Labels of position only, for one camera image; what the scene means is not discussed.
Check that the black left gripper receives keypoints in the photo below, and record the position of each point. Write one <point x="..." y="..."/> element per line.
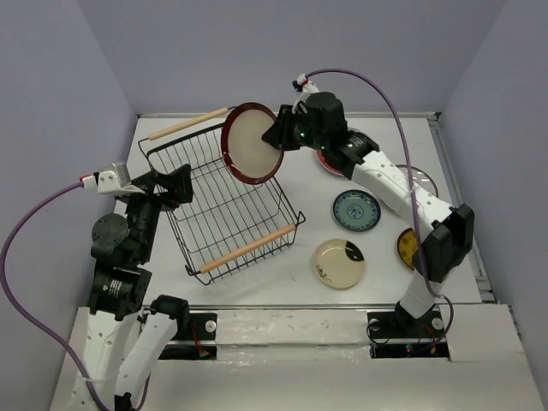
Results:
<point x="180" y="182"/>

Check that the blue patterned teal plate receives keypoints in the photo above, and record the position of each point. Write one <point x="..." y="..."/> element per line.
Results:
<point x="356" y="210"/>

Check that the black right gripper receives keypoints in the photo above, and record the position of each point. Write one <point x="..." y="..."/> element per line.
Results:
<point x="279" y="134"/>

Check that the red and teal floral plate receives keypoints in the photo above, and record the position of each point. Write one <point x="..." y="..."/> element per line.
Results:
<point x="326" y="166"/>

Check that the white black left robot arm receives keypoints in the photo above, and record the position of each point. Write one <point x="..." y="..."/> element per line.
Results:
<point x="122" y="344"/>

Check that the yellow patterned dark plate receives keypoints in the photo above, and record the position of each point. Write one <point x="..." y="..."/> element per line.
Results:
<point x="406" y="247"/>

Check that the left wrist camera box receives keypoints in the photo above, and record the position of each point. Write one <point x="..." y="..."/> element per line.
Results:
<point x="112" y="179"/>

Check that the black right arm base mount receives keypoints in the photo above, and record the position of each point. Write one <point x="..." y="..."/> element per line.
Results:
<point x="388" y="326"/>

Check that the cream plate with black sprig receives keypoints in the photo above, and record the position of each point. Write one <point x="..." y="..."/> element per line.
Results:
<point x="338" y="264"/>

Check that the black wire dish rack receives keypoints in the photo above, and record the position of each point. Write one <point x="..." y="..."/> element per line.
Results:
<point x="229" y="225"/>

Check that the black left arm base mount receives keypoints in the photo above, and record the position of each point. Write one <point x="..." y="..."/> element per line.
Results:
<point x="201" y="325"/>

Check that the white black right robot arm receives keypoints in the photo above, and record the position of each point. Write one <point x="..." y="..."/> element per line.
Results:
<point x="444" y="231"/>

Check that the white plate with orange sunburst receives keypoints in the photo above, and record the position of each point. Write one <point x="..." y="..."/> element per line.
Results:
<point x="420" y="178"/>

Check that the dark red rimmed cream plate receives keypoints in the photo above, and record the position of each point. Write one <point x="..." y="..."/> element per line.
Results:
<point x="246" y="156"/>

